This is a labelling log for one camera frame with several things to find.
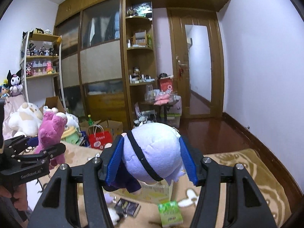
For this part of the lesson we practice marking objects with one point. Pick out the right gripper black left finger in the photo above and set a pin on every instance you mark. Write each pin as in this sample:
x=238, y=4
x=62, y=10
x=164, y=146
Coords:
x=76, y=189

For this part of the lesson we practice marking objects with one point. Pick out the wooden door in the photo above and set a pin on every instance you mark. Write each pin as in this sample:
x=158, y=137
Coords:
x=198, y=61

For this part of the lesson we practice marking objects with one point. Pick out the black side table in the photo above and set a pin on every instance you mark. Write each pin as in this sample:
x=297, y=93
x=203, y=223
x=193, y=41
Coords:
x=163, y=107

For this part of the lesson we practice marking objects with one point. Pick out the green yellow plush toy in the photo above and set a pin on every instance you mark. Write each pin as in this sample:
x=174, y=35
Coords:
x=71, y=132

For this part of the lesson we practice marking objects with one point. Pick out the brown cardboard box on floor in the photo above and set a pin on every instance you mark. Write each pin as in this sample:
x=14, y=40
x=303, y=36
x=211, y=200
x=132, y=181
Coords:
x=53, y=102

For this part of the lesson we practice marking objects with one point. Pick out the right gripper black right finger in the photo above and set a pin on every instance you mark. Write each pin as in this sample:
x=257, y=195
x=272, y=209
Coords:
x=245, y=205

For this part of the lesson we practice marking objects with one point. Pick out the white toy display shelf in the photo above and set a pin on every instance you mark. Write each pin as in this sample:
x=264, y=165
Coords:
x=41, y=65

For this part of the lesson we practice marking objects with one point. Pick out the green tissue pack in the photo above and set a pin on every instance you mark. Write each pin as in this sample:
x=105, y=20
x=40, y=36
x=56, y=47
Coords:
x=170, y=214

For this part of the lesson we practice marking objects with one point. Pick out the red paper shopping bag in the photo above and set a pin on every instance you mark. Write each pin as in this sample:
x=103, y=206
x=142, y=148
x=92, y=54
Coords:
x=99, y=137

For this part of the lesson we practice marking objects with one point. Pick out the clear plastic storage bin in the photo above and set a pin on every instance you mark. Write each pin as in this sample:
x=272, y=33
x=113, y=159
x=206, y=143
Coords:
x=174, y=112

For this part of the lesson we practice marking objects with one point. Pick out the person's left hand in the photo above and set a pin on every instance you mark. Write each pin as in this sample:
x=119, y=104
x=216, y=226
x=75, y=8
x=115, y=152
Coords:
x=20, y=195

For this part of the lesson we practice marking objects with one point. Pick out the small purple sponge in bag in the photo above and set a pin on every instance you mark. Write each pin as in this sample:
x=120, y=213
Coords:
x=108, y=198

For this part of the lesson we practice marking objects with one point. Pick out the wooden wardrobe cabinet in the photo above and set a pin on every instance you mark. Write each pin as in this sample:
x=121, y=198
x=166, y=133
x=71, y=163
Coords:
x=104, y=44

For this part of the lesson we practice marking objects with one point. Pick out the open cardboard box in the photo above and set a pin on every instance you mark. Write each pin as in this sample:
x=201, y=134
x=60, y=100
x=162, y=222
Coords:
x=157, y=193

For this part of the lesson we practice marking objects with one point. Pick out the large white bear plush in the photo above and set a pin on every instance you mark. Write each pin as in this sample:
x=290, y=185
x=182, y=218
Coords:
x=26, y=120

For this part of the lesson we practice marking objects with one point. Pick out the lavender-haired plush doll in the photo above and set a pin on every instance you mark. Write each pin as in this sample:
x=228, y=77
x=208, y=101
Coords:
x=148, y=154

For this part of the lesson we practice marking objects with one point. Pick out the black tissue packet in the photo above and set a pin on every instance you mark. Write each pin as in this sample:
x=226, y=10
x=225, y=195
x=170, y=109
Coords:
x=127, y=207

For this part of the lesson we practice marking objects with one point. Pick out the black white kuromi plush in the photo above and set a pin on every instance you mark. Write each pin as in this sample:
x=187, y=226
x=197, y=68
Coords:
x=15, y=83

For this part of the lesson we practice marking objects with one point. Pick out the white fluffy pompom plush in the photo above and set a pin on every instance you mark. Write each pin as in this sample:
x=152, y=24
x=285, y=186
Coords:
x=114, y=216

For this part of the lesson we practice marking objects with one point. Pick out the green glass bottle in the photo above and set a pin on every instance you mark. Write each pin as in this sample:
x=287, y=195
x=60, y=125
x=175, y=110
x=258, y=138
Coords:
x=90, y=121

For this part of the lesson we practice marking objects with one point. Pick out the pink plush bear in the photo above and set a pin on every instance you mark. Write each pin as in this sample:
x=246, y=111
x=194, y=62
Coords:
x=51, y=129

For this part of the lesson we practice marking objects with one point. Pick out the lace-trimmed storage basket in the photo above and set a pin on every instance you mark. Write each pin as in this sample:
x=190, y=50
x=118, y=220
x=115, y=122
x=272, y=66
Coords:
x=145, y=117

